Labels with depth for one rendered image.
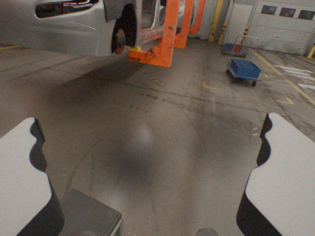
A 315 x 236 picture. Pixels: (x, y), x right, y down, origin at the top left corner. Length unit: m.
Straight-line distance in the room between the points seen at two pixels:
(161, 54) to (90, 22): 1.25
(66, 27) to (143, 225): 1.84
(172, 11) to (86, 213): 2.57
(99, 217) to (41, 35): 1.75
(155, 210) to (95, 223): 0.58
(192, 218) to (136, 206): 0.42
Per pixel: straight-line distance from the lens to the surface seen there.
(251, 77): 4.82
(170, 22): 2.95
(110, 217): 1.12
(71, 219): 1.15
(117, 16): 2.35
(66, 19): 2.16
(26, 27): 2.33
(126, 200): 1.60
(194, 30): 9.07
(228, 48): 8.44
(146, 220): 1.51
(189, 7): 4.86
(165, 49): 3.00
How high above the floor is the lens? 1.29
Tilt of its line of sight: 30 degrees down
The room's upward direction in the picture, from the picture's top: 8 degrees clockwise
